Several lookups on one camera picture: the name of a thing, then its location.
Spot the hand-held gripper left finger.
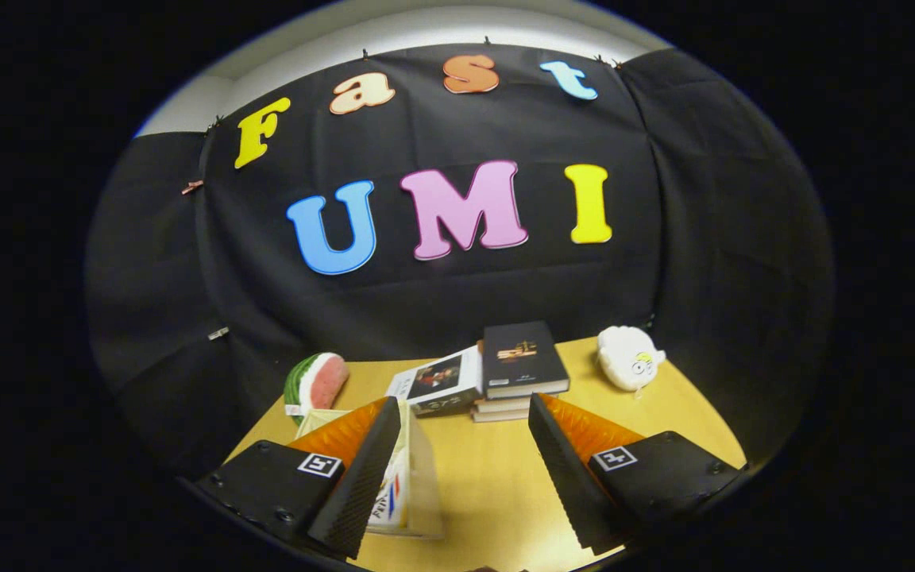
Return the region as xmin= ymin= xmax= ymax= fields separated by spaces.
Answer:
xmin=195 ymin=396 xmax=403 ymax=561

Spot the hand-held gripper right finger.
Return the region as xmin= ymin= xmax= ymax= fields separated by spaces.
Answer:
xmin=527 ymin=392 xmax=746 ymax=557

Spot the white canvas shoe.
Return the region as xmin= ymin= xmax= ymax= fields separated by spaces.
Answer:
xmin=368 ymin=473 xmax=409 ymax=531

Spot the beige fabric storage box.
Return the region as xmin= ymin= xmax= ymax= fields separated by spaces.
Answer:
xmin=292 ymin=400 xmax=444 ymax=539

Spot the watermelon slice plush toy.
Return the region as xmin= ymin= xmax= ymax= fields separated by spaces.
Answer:
xmin=283 ymin=353 xmax=349 ymax=418

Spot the white portrait cover book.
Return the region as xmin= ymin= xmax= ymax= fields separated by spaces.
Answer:
xmin=385 ymin=345 xmax=484 ymax=418

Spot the black hardcover book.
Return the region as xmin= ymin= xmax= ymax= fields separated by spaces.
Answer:
xmin=480 ymin=320 xmax=570 ymax=400

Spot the white plush toy with eyes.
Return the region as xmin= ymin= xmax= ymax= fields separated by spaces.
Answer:
xmin=596 ymin=325 xmax=666 ymax=392

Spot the black backdrop cloth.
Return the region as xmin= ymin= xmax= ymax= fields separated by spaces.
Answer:
xmin=86 ymin=44 xmax=836 ymax=477

